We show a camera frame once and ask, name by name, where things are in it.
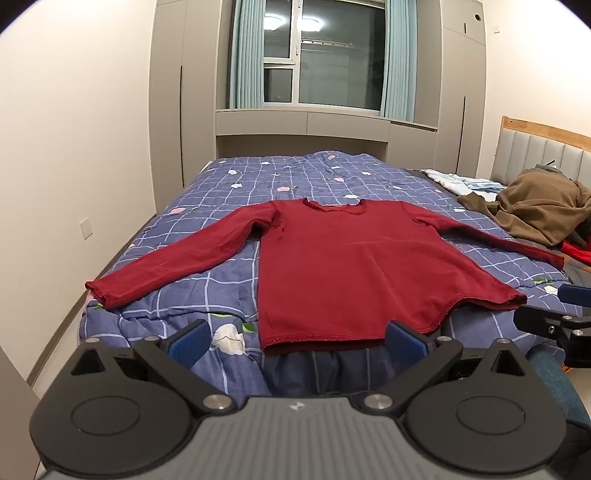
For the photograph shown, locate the light blue curtain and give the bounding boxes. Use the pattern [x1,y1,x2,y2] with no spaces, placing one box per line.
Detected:
[381,0,419,121]
[228,0,303,109]

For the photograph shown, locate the bright red cloth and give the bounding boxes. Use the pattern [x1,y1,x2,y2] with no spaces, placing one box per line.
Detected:
[561,240,591,266]

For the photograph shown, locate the window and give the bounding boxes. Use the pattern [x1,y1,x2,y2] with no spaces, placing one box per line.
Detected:
[262,0,386,112]

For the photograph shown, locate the dark red long-sleeve shirt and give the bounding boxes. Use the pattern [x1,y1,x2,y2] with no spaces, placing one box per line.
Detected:
[84,198,566,356]

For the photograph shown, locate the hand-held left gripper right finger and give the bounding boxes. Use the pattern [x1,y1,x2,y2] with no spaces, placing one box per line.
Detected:
[361,320,532,414]

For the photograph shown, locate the grey window cabinet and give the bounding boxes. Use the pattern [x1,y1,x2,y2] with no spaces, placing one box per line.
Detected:
[215,108,438,162]

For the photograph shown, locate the teal cloth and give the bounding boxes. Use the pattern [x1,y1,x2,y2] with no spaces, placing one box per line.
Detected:
[526,344,591,432]

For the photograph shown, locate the grey padded wooden headboard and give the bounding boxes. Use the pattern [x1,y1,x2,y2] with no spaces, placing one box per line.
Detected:
[489,116,591,185]

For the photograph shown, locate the blue plaid floral quilt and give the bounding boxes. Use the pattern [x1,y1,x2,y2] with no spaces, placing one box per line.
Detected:
[78,151,573,398]

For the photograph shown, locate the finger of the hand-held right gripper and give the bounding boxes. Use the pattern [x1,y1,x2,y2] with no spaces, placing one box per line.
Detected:
[514,307,576,341]
[558,284,591,315]

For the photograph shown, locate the light blue patterned cloth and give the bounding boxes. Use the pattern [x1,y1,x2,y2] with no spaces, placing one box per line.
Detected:
[422,168,506,201]

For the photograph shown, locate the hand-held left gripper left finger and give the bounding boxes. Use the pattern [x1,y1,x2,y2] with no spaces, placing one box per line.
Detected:
[69,319,234,416]

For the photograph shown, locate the dark blue cloth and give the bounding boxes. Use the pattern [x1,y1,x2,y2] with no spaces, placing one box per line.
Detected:
[263,346,398,398]

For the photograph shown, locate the grey wardrobe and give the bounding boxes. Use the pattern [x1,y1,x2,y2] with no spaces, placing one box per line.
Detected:
[148,0,232,215]
[413,0,488,178]

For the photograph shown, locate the brown garment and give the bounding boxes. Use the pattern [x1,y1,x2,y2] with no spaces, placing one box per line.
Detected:
[457,167,591,247]

